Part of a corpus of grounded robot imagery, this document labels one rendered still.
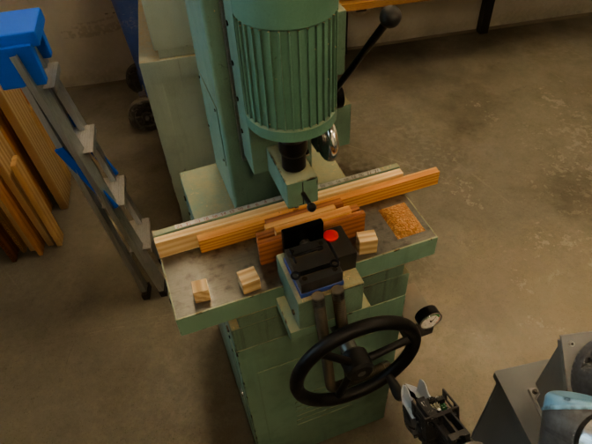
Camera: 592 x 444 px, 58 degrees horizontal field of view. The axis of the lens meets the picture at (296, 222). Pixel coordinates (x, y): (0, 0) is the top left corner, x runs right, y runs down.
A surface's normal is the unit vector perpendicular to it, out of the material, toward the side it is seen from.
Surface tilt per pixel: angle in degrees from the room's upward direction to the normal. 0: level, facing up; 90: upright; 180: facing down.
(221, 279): 0
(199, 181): 0
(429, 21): 90
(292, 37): 90
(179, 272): 0
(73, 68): 90
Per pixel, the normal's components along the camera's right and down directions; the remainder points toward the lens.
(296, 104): 0.15, 0.71
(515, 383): -0.04, -0.69
